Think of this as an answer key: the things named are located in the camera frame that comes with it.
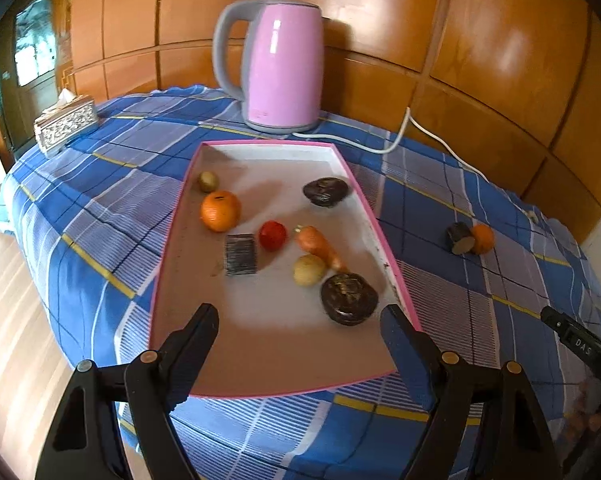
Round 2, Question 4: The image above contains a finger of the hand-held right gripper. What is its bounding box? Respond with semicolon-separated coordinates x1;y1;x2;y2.
541;305;601;376

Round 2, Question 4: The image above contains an orange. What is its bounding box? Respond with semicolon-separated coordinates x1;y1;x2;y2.
200;190;242;233
471;223;495;254

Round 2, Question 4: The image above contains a blue plaid cloth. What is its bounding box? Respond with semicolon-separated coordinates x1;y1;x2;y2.
0;85;601;480

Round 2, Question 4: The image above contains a pink tray box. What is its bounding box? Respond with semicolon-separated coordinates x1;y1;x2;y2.
148;140;424;401

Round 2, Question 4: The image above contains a white power cable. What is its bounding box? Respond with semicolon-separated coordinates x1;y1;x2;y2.
290;106;541;223

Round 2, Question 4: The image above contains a small dark grater block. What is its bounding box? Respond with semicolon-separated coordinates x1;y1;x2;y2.
224;233;258;276

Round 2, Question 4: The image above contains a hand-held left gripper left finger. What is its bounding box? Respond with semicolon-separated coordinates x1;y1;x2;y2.
34;303;220;480

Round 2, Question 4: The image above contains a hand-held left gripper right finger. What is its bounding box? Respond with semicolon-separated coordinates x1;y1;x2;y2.
379;304;564;480

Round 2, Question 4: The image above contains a wooden glass door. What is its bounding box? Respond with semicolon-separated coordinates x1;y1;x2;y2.
0;0;74;161

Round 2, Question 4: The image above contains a silver tissue box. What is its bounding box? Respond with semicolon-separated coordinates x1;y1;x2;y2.
33;88;100;157

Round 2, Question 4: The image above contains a cut taro root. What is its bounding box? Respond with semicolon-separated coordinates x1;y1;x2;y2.
447;222;476;256

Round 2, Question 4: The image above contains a red tomato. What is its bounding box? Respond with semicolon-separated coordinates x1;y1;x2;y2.
258;220;288;252

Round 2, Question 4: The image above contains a dark water chestnut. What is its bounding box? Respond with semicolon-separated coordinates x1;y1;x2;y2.
321;272;380;327
303;176;349;209

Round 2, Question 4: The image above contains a carrot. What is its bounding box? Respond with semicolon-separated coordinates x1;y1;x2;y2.
294;225;349;273

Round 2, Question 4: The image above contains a pink electric kettle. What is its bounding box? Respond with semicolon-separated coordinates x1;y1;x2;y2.
213;0;325;135

